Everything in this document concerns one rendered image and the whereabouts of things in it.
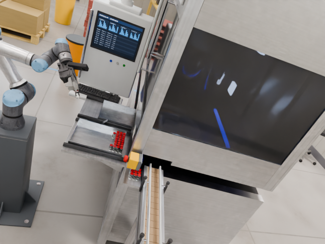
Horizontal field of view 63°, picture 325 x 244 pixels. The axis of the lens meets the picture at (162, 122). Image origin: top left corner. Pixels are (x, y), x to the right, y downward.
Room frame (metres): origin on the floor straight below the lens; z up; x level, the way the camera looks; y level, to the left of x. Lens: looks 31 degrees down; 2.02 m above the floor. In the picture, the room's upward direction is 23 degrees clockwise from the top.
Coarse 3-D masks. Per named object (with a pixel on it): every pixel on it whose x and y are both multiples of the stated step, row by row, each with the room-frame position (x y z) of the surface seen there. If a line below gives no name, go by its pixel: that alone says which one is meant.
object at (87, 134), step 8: (80, 120) 1.47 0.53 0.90; (80, 128) 1.41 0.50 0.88; (88, 128) 1.44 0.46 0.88; (96, 128) 1.48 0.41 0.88; (104, 128) 1.51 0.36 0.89; (112, 128) 1.52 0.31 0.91; (72, 136) 1.30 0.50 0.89; (80, 136) 1.34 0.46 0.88; (88, 136) 1.37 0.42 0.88; (96, 136) 1.40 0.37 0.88; (104, 136) 1.44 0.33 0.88; (80, 144) 1.23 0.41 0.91; (88, 144) 1.29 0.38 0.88; (96, 144) 1.32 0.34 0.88; (104, 144) 1.36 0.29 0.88; (112, 152) 1.28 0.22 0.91
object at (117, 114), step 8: (104, 104) 1.82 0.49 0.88; (112, 104) 1.84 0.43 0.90; (104, 112) 1.71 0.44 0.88; (112, 112) 1.75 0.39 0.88; (120, 112) 1.80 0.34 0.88; (128, 112) 1.84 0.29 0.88; (104, 120) 1.59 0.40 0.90; (112, 120) 1.65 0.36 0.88; (120, 120) 1.69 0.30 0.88; (128, 120) 1.74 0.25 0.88
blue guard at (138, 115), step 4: (144, 60) 2.67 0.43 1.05; (144, 64) 2.47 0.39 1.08; (144, 68) 2.32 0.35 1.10; (144, 72) 2.18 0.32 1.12; (144, 76) 2.04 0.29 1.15; (144, 80) 1.93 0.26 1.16; (140, 84) 2.16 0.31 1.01; (144, 84) 1.83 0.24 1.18; (140, 88) 2.03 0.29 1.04; (140, 92) 1.90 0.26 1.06; (140, 96) 1.80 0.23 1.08; (140, 100) 1.71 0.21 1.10; (140, 104) 1.62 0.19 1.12; (140, 108) 1.54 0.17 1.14; (136, 112) 1.68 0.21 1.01; (140, 112) 1.47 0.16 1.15; (136, 116) 1.60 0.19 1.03; (140, 116) 1.40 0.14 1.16; (136, 120) 1.52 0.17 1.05; (140, 120) 1.34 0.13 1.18; (136, 124) 1.44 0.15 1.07; (136, 128) 1.37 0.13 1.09
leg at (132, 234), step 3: (135, 219) 1.08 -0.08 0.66; (135, 222) 1.07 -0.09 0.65; (135, 225) 1.06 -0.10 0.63; (132, 228) 1.07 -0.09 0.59; (135, 228) 1.06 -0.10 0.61; (132, 231) 1.06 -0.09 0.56; (129, 234) 1.07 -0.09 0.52; (132, 234) 1.06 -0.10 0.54; (129, 237) 1.06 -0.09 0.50; (132, 237) 1.06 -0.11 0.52; (126, 240) 1.07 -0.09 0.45; (129, 240) 1.06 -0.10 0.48; (132, 240) 1.06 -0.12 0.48; (126, 243) 1.06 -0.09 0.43; (129, 243) 1.06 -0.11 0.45; (132, 243) 1.07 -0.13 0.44
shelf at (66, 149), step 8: (88, 104) 1.73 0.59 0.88; (96, 104) 1.77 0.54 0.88; (80, 112) 1.58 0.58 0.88; (88, 112) 1.62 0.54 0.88; (96, 112) 1.66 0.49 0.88; (72, 128) 1.38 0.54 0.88; (128, 136) 1.55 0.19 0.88; (128, 144) 1.46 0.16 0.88; (72, 152) 1.18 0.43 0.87; (80, 152) 1.20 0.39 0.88; (88, 152) 1.22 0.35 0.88; (128, 152) 1.38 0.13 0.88; (104, 160) 1.22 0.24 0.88; (112, 160) 1.25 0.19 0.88
